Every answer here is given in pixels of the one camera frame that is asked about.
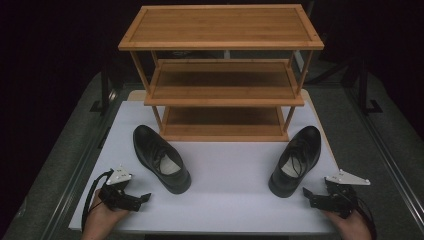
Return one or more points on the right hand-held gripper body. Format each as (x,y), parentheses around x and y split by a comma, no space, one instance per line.
(336,198)

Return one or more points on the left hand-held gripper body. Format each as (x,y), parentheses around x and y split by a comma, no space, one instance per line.
(116,196)

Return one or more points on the black leather lace-up shoe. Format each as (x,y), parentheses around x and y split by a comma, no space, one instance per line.
(296,160)
(156,156)

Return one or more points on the wooden three-tier shoe rack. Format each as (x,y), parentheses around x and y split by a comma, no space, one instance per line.
(220,26)

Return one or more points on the person's right hand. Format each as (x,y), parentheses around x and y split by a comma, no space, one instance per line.
(350,228)

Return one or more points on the black metal stand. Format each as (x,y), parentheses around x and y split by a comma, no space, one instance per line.
(105,90)
(365,90)

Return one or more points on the person's left hand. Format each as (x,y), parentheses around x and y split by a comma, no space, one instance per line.
(101,220)

